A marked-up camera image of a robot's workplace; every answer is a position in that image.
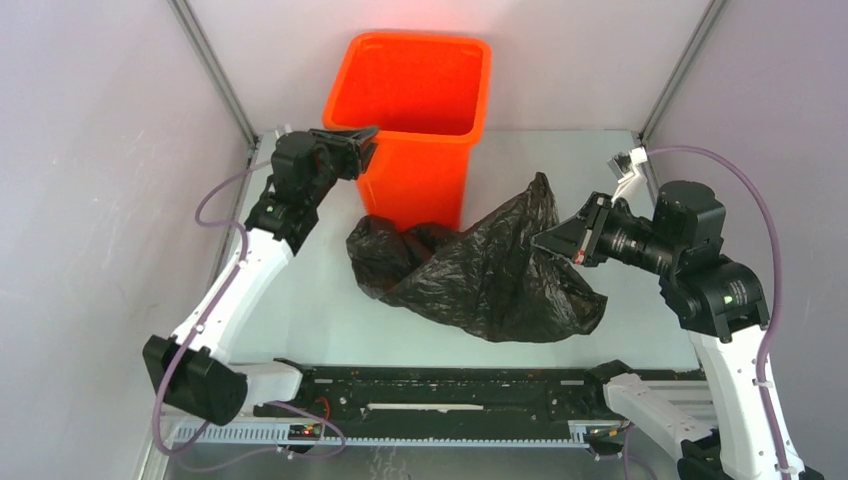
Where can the left aluminium frame post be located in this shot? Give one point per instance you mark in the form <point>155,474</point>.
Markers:
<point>204,50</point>

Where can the black plastic trash bag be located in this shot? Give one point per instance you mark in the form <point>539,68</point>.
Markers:
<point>488,280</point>

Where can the orange plastic trash bin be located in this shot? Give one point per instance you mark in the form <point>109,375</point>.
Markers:
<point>428,96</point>

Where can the right aluminium frame post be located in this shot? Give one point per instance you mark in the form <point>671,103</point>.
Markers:
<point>701,33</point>

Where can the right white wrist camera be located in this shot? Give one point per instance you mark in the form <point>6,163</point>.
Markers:
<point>628,171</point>

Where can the white slotted cable duct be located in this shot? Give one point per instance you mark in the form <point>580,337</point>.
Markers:
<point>243,433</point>

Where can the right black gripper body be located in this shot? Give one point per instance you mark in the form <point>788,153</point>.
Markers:
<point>599,215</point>

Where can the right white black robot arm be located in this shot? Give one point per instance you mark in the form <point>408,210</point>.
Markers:
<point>719,303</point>

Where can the aluminium frame post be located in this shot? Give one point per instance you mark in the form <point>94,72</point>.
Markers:
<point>701,33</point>
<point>204,50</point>

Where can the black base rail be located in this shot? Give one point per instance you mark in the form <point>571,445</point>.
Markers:
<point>474,402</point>

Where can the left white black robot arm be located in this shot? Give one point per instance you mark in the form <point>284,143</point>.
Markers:
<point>192,368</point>

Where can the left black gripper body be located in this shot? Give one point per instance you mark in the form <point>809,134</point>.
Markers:
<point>342,160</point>

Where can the small circuit board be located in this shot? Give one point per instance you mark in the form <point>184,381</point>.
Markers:
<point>304,433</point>

